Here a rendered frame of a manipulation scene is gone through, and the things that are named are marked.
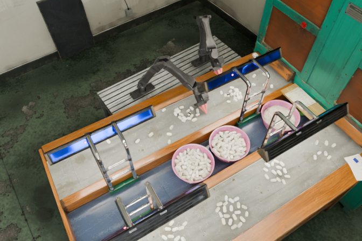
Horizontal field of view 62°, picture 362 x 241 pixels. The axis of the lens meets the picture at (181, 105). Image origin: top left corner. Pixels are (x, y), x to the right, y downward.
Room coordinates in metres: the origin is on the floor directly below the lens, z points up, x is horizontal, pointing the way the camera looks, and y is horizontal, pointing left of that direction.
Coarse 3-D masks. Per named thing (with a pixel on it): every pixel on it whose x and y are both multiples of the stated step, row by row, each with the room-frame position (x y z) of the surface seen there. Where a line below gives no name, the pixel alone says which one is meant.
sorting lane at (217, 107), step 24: (192, 96) 1.45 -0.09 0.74; (216, 96) 1.45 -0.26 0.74; (168, 120) 1.23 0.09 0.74; (216, 120) 1.23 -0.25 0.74; (120, 144) 1.04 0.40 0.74; (144, 144) 1.04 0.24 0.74; (168, 144) 1.04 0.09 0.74; (72, 168) 0.87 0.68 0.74; (96, 168) 0.87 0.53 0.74; (120, 168) 0.86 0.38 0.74; (72, 192) 0.71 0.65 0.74
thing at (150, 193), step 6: (150, 186) 0.58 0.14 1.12; (150, 192) 0.55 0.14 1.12; (120, 198) 0.53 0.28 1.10; (138, 198) 0.58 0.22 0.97; (150, 198) 0.60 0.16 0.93; (156, 198) 0.52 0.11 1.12; (120, 204) 0.49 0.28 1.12; (126, 204) 0.55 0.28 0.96; (132, 204) 0.55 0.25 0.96; (144, 204) 0.60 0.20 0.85; (150, 204) 0.60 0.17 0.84; (156, 204) 0.50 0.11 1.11; (120, 210) 0.53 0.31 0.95; (126, 210) 0.47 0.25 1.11; (138, 210) 0.56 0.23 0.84; (150, 210) 0.61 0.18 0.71; (126, 216) 0.44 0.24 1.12; (138, 216) 0.58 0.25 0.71; (126, 222) 0.42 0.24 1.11
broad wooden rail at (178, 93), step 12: (240, 60) 1.81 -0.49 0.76; (180, 84) 1.55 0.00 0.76; (156, 96) 1.43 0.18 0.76; (168, 96) 1.43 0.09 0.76; (180, 96) 1.44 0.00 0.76; (132, 108) 1.32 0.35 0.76; (156, 108) 1.33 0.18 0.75; (108, 120) 1.21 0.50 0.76; (72, 132) 1.12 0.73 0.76; (84, 132) 1.12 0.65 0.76; (48, 144) 1.03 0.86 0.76; (60, 144) 1.03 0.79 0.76
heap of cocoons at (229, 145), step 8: (216, 136) 1.09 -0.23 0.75; (224, 136) 1.09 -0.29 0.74; (232, 136) 1.09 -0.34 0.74; (216, 144) 1.04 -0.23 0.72; (224, 144) 1.03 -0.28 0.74; (232, 144) 1.03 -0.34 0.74; (240, 144) 1.03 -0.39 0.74; (216, 152) 0.97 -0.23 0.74; (224, 152) 0.97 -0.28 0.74; (232, 152) 0.97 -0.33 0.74; (240, 152) 0.98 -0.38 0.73
